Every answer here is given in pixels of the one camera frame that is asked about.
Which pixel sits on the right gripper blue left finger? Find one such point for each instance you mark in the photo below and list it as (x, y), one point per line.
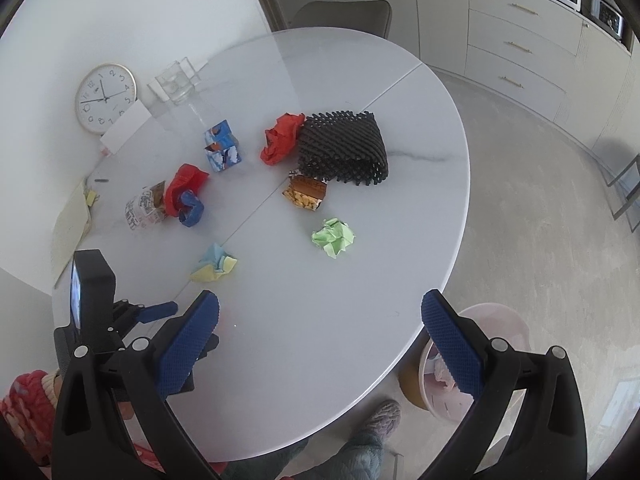
(113, 420)

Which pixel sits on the silver microwave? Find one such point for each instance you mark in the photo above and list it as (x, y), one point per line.
(608, 17)

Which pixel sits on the round white wall clock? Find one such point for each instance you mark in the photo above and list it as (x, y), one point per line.
(103, 96)

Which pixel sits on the blue printed carton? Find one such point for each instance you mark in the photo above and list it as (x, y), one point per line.
(221, 147)

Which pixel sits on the open notebook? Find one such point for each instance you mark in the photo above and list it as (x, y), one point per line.
(72, 224)

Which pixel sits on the grey stool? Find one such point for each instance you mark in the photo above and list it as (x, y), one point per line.
(623, 183)

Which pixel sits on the green paper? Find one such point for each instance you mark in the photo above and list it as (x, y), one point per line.
(334, 237)

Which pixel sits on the blue yellow paper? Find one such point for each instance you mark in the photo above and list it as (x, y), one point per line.
(214, 264)

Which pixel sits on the person's slippered foot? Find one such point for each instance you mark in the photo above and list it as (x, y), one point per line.
(383, 421)

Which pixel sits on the pink white trash bin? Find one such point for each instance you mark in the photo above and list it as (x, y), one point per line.
(449, 395)

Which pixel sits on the black foam mesh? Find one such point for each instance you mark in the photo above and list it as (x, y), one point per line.
(343, 146)

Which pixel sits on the red and blue wrapper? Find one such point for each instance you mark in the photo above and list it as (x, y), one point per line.
(181, 199)

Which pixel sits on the grey dining chair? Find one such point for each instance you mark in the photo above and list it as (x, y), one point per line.
(372, 16)

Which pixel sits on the pink knit sleeve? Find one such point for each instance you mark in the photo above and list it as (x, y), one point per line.
(29, 410)

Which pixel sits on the clear glass container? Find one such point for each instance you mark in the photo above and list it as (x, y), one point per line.
(178, 81)

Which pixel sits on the brown snack wrapper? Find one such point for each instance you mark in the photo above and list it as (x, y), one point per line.
(305, 192)

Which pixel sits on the brown cork mat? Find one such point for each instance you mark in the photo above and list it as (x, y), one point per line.
(409, 381)

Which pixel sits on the red paper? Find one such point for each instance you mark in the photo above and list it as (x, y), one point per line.
(282, 138)

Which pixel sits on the clear printed plastic bag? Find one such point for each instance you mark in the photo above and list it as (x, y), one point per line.
(147, 208)

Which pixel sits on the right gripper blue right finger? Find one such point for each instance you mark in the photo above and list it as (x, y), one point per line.
(548, 440)

